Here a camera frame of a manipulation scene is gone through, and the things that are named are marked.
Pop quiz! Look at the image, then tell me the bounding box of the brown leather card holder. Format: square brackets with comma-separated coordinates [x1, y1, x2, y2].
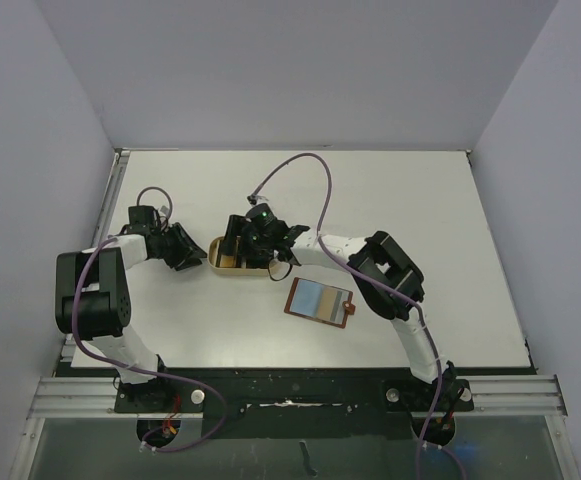
[284, 277, 356, 329]

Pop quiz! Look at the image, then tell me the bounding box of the black thin wire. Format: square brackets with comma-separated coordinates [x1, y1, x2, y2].
[267, 259, 294, 284]

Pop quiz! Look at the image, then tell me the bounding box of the aluminium frame rail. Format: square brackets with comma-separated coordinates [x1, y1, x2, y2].
[28, 374, 568, 419]

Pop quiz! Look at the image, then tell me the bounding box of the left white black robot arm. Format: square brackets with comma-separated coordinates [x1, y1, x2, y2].
[55, 205, 207, 411]

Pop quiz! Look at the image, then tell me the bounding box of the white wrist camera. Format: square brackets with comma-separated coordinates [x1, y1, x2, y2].
[159, 205, 171, 217]
[246, 193, 269, 206]

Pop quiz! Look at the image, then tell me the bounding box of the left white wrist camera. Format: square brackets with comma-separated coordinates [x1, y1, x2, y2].
[159, 205, 171, 217]

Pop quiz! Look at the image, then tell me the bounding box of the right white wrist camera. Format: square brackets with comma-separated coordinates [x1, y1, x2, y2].
[246, 193, 269, 206]

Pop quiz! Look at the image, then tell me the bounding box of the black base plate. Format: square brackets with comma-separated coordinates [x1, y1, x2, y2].
[114, 368, 474, 446]

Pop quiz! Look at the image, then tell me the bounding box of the beige oval tray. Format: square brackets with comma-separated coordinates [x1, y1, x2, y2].
[207, 237, 268, 277]

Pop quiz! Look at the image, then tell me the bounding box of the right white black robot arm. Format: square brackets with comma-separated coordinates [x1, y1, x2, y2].
[217, 203, 469, 409]

